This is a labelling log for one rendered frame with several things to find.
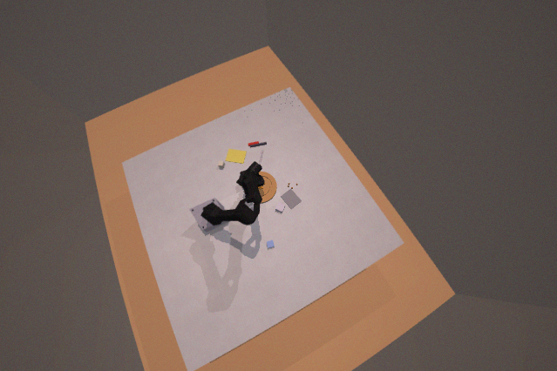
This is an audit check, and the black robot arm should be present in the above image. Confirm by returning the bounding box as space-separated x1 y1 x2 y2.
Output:
201 161 265 226

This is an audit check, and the orange round board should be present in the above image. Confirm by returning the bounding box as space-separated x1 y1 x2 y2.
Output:
259 172 277 203

